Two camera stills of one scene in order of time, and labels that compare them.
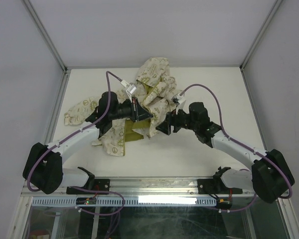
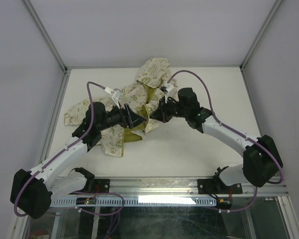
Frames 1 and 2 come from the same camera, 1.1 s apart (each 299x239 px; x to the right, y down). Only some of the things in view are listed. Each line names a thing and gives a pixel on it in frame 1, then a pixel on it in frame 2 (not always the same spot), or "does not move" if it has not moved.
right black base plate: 215,186 does not move
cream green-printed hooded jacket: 155,88 does not move
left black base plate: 101,184 does not move
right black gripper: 171,118 → 160,113
